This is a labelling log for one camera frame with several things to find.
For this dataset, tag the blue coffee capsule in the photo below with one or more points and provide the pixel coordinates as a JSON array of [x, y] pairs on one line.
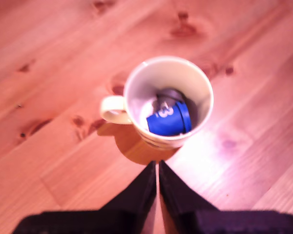
[[166, 124]]

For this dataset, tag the printed ceramic mug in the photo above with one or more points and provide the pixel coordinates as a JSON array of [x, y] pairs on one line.
[[161, 73]]

